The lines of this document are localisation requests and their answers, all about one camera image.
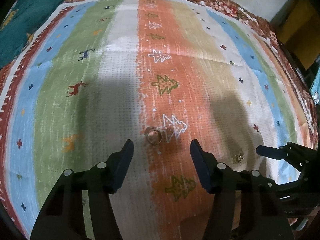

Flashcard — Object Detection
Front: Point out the small silver earring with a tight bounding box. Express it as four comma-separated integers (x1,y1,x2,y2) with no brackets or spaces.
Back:
234,150,245,164

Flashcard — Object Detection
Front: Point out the mustard yellow hanging garment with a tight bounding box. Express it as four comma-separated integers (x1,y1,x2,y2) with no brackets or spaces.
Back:
277,0,319,69

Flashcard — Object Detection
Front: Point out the striped colourful cloth mat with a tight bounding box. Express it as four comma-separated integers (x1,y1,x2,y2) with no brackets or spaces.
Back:
1,0,318,239

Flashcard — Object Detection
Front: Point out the teal blanket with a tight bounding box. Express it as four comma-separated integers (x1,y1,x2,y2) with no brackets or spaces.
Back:
1,0,64,68

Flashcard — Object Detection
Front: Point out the silver ring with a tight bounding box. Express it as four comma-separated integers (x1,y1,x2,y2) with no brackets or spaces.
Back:
145,127,162,145

